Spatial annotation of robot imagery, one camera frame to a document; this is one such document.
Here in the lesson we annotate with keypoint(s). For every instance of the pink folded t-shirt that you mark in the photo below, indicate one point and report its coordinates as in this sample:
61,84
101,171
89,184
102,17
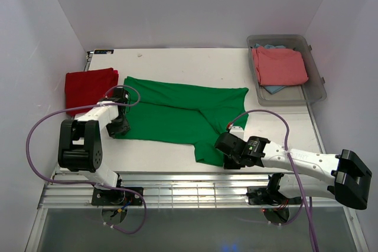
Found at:
295,71

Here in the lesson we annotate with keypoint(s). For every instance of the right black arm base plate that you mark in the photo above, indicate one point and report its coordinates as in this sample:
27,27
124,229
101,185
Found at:
260,196

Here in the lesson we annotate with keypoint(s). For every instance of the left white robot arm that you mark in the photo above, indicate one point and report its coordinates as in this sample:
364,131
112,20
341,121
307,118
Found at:
80,145

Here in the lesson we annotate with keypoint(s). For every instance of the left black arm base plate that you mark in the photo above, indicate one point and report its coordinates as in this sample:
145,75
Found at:
110,197

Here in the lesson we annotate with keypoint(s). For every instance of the aluminium rail frame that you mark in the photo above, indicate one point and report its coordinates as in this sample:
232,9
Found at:
166,191

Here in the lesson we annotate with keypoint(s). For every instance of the folded red t-shirt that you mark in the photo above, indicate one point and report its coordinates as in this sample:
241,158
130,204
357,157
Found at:
88,87

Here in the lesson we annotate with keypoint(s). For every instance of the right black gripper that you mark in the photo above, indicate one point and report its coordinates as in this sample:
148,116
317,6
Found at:
228,165

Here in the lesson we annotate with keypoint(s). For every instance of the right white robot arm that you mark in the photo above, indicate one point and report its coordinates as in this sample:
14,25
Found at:
344,177

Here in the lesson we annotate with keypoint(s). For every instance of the clear plastic bin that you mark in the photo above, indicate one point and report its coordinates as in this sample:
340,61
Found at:
308,93

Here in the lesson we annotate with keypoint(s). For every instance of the blue label sticker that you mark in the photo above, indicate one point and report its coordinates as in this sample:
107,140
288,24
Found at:
103,51

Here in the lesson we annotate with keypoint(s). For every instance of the green t-shirt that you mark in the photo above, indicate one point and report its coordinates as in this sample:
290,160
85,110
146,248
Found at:
183,114

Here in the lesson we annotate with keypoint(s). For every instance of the light blue folded t-shirt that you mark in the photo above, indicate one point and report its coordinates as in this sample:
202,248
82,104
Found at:
269,62

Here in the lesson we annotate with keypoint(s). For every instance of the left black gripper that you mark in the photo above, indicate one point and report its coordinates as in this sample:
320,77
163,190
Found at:
123,128

